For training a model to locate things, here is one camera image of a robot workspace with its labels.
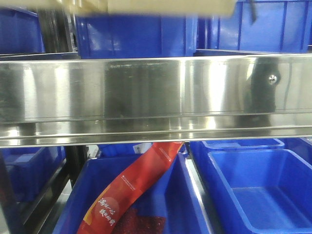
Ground blue bin upper right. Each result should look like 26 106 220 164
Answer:
197 0 312 53

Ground brown cardboard carton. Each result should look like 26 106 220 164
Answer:
50 0 236 16

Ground blue bin lower left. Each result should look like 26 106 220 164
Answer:
0 146 65 202

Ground blue bin upper centre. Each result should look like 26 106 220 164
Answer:
75 15 198 59

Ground empty blue bin lower right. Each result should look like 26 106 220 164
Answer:
207 150 312 234

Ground blue bin behind lower right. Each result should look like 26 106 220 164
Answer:
190 138 285 172

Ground black shelf frame post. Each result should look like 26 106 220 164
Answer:
64 145 88 188

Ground red snack bag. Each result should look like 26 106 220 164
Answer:
77 141 184 234

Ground shelf rail screw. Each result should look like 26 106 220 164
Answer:
268 75 278 85

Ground stainless steel shelf rail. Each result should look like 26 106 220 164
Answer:
0 54 312 148

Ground blue bin with snack bag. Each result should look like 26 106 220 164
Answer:
53 155 209 234

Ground blue bin upper left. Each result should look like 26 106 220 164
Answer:
0 8 45 54

